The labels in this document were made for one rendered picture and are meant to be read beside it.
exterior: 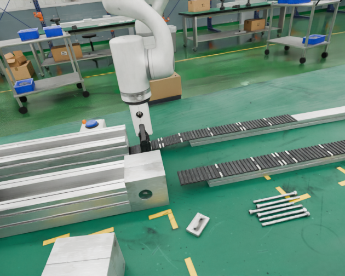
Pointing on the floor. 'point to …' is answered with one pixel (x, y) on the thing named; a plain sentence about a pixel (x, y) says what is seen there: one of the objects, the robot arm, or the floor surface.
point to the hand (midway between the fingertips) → (145, 143)
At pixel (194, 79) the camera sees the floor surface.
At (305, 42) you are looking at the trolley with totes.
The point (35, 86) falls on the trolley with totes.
